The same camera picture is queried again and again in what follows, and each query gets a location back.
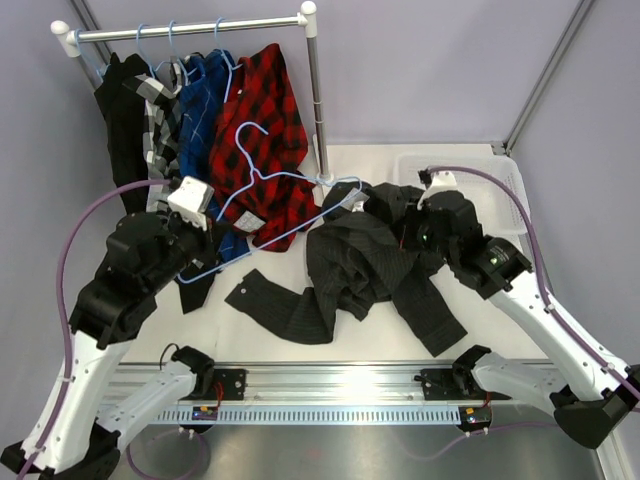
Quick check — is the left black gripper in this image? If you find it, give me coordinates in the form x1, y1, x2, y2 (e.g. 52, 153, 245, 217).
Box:
146, 207, 231, 292

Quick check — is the dark pinstriped shirt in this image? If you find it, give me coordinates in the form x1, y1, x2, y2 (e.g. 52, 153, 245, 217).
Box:
225, 182, 467, 356

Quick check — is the light blue wire hanger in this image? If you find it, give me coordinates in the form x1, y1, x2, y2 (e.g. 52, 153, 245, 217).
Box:
178, 121, 364, 285

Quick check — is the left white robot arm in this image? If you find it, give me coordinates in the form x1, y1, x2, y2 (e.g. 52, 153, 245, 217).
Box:
1, 213, 217, 479

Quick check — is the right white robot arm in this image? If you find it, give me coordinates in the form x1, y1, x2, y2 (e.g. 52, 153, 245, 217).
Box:
400, 190, 639, 449

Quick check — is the red black plaid shirt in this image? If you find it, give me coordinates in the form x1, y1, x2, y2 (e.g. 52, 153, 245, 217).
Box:
207, 43, 324, 252

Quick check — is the grey white plaid shirt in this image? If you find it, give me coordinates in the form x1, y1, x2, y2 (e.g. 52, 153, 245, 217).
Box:
122, 58, 184, 216

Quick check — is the blue plaid shirt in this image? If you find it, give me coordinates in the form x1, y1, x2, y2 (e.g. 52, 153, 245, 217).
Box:
177, 48, 251, 265

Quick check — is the blue hanger of red shirt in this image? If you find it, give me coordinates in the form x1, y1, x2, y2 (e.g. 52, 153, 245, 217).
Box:
214, 17, 242, 104

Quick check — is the blue hanger of black shirt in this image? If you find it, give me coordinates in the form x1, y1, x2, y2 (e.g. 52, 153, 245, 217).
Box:
73, 28, 109, 83

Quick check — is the blue hanger of grey shirt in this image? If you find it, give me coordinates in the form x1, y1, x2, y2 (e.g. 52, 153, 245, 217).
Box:
135, 23, 172, 79

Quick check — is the white plastic basket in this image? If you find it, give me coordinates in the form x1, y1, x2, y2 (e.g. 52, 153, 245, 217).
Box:
392, 153, 530, 237

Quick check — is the metal clothes rack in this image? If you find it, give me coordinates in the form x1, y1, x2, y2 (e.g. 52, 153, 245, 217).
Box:
50, 1, 334, 182

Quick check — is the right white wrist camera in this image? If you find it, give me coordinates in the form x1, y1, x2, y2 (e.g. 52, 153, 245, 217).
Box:
417, 169, 458, 210

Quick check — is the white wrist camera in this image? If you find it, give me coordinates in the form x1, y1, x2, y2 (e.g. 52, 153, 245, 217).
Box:
167, 176, 214, 231
417, 169, 458, 210

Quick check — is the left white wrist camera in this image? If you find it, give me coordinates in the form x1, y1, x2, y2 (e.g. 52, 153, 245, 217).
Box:
167, 176, 214, 231

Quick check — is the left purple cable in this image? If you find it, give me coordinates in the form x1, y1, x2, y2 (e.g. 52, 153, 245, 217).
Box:
17, 179, 176, 479

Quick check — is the aluminium mounting rail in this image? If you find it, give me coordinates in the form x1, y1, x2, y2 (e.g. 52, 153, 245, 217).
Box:
99, 362, 566, 404

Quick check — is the white slotted cable duct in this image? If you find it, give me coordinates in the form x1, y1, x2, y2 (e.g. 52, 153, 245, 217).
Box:
151, 405, 461, 426

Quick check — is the left aluminium frame post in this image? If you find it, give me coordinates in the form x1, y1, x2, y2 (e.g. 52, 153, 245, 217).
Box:
67, 0, 112, 91

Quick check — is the aluminium frame post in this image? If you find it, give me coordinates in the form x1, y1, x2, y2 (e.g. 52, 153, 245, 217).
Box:
502, 0, 597, 156
67, 0, 112, 91

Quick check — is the right aluminium frame post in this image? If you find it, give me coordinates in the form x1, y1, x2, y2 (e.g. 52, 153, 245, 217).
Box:
502, 0, 597, 156

